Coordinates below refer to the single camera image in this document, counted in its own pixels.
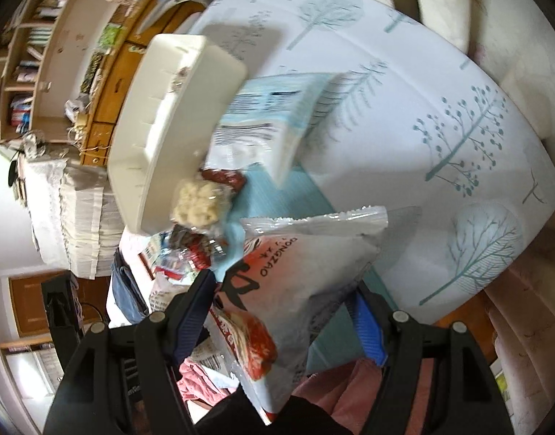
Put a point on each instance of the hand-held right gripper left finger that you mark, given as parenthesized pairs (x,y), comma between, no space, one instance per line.
(191,321)

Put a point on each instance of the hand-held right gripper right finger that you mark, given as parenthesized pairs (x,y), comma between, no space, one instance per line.
(368,330)

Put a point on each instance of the white red snack bag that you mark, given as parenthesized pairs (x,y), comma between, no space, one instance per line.
(313,290)

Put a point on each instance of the silver foil snack packet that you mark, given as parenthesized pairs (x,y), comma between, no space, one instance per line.
(183,238)

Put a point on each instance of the clear packet of nut clusters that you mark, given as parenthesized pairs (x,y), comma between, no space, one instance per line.
(198,204)

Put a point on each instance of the white plastic bin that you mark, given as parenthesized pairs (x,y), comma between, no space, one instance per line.
(155,99)

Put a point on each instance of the light blue snack packet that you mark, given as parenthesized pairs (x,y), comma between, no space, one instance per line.
(277,113)

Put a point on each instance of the wooden door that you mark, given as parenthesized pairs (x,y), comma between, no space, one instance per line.
(32,303)

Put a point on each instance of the white printed snack packet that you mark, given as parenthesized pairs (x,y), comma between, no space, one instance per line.
(166,297)

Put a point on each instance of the pink cloth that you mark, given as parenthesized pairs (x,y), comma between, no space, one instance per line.
(345,385)

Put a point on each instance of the blue jeans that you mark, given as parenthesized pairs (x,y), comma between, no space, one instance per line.
(125,290)

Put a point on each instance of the bed with lace cover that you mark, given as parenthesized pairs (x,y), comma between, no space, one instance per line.
(78,217)

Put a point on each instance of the dark red snack packet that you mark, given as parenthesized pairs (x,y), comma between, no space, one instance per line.
(225,176)

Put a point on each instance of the tree print sheet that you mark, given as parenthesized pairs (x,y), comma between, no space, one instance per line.
(418,99)

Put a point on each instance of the dark patterned box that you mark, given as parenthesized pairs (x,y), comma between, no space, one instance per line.
(92,72)

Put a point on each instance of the wooden dresser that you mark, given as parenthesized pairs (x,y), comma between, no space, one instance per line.
(123,72)

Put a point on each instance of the wooden bookshelf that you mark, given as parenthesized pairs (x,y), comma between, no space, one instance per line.
(28,54)

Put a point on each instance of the green packet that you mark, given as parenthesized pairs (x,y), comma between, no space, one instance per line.
(108,36)

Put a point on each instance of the blue white paper folder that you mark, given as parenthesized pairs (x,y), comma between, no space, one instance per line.
(162,11)

